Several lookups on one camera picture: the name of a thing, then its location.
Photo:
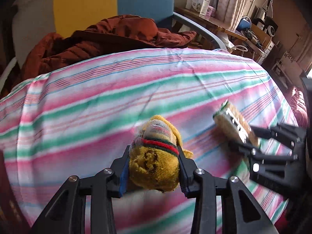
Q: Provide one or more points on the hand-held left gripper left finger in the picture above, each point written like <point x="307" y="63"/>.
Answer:
<point x="123" y="178"/>

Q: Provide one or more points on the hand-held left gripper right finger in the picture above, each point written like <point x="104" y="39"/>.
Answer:
<point x="184" y="175"/>

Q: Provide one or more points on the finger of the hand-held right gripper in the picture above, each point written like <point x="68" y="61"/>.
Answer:
<point x="285" y="132"/>
<point x="268" y="159"/>

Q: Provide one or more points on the yellow sock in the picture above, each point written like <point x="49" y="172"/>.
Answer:
<point x="156" y="165"/>

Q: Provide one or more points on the cracker packet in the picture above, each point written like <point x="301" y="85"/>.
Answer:
<point x="231" y="124"/>

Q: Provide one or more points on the person's red clothing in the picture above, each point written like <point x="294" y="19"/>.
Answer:
<point x="299" y="102"/>

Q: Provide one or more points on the striped tablecloth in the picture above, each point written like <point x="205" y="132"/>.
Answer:
<point x="97" y="97"/>

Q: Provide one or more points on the black electronic device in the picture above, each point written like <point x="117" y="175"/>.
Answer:
<point x="270" y="26"/>

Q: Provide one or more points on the blue round container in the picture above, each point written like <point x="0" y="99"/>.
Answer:
<point x="243" y="24"/>

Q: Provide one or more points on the wooden desk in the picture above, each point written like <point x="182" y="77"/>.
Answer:
<point x="214" y="23"/>

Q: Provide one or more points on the red-brown padded jacket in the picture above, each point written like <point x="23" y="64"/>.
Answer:
<point x="85" y="43"/>

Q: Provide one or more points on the pink box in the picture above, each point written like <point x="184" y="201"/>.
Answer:
<point x="210" y="12"/>

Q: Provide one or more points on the patterned curtain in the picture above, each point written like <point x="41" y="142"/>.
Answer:
<point x="234" y="0"/>

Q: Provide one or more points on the white printed box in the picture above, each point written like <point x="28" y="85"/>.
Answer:
<point x="201" y="3"/>

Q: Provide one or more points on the small white box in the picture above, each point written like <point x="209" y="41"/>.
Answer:
<point x="190" y="4"/>

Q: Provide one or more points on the grey yellow blue sofa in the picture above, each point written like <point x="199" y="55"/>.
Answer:
<point x="85" y="4"/>

